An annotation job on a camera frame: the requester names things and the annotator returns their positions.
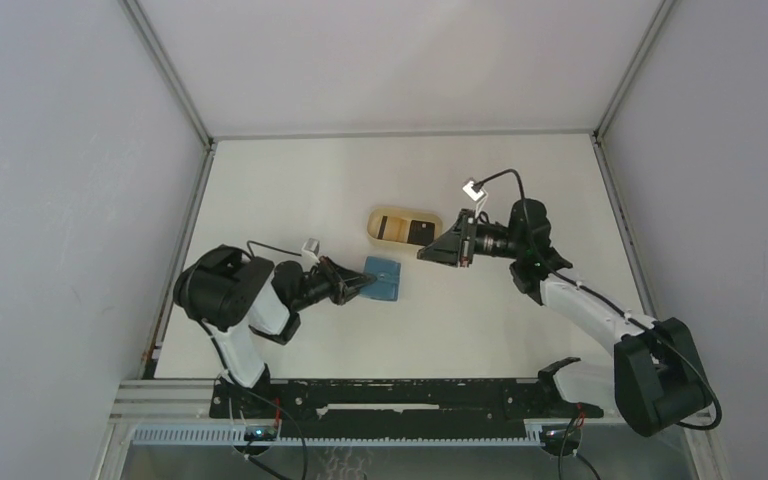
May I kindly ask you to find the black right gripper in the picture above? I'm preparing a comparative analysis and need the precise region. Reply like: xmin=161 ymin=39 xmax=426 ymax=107
xmin=416 ymin=209 xmax=523 ymax=268

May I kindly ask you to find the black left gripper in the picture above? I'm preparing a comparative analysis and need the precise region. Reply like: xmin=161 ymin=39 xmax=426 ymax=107
xmin=291 ymin=255 xmax=375 ymax=312

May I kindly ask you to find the blue leather card holder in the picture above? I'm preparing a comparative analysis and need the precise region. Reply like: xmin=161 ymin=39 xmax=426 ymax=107
xmin=360 ymin=256 xmax=401 ymax=302

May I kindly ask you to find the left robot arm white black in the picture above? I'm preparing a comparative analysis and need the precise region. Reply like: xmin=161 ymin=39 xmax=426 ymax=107
xmin=173 ymin=245 xmax=376 ymax=417

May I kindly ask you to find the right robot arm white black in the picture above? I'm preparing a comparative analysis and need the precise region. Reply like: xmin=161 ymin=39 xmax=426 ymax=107
xmin=417 ymin=199 xmax=722 ymax=437

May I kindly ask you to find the black VIP card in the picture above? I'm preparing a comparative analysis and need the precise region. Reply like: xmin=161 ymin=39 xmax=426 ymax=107
xmin=407 ymin=220 xmax=436 ymax=246

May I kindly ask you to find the beige oval plastic tray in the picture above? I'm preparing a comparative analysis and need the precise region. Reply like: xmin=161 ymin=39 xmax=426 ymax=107
xmin=366 ymin=206 xmax=443 ymax=253

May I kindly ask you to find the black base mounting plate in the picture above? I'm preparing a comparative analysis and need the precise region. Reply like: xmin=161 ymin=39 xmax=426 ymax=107
xmin=208 ymin=378 xmax=604 ymax=420

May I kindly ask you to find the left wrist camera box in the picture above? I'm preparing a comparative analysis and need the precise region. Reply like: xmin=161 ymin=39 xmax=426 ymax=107
xmin=301 ymin=238 xmax=320 ymax=260

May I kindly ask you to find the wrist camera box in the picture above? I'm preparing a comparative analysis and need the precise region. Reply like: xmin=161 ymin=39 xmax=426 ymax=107
xmin=301 ymin=238 xmax=320 ymax=260
xmin=462 ymin=179 xmax=487 ymax=203

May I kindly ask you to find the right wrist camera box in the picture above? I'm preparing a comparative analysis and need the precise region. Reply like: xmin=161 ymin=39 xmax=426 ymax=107
xmin=462 ymin=179 xmax=487 ymax=203

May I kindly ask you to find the black left camera cable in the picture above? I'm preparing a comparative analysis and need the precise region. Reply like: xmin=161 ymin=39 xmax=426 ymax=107
xmin=246 ymin=240 xmax=306 ymax=260

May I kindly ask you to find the white slotted cable duct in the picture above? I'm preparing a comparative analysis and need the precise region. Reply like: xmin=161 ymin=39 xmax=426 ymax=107
xmin=130 ymin=425 xmax=544 ymax=446

